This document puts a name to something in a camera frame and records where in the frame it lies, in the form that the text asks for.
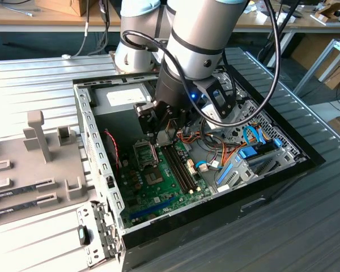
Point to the RAM stick with label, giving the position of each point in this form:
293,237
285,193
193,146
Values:
11,193
11,210

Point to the black and teal case latch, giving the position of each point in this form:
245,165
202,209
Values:
83,235

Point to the black open PC case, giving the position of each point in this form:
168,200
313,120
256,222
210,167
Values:
187,226

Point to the small open cardboard box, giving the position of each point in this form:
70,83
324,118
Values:
327,12

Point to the white papers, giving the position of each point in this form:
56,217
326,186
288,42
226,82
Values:
286,19

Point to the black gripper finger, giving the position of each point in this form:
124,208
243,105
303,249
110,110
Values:
147,117
181,117

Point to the grey power supply unit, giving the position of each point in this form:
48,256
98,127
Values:
116,122

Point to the grey perforated disk bay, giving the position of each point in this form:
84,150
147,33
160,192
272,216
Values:
272,122

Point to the blue expansion slot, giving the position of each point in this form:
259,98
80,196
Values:
153,208

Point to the aluminium profile frame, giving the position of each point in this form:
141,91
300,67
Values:
314,67

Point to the brown box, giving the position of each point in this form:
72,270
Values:
73,7

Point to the grey parts rack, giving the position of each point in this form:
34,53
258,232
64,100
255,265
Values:
22,170

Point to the blue plastic rail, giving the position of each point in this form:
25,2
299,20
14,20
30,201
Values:
225,173

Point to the green motherboard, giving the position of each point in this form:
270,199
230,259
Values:
170,192

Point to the CPU with silver top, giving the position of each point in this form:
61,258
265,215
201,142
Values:
163,137

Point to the wrist camera with black bracket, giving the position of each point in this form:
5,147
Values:
211,111

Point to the white four-pin power socket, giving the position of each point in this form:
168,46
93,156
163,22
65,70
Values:
125,163

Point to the large cardboard box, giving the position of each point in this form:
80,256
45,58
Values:
309,51

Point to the blue carrier with black disk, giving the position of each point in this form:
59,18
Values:
248,153

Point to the wooden desk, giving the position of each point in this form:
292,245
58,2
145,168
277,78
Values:
59,20
309,25

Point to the black stand pole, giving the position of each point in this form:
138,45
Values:
285,27

